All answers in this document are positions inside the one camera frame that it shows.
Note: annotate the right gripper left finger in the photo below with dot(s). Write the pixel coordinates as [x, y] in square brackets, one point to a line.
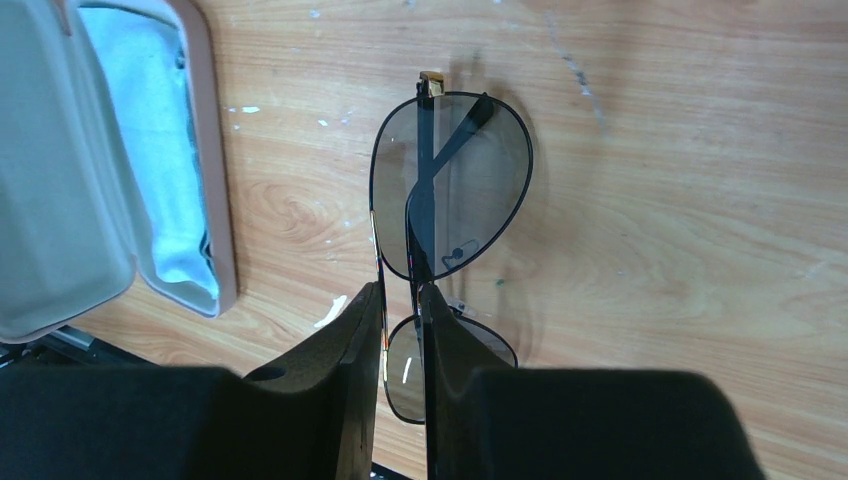
[309, 414]

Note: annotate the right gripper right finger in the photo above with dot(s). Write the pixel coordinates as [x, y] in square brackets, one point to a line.
[486, 419]

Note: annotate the dark aviator sunglasses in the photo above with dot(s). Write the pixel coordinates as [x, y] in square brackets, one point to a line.
[449, 172]

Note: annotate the pink glasses case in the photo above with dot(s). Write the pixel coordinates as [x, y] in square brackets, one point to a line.
[74, 230]

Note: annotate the blue lens cloth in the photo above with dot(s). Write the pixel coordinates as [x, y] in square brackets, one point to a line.
[143, 62]

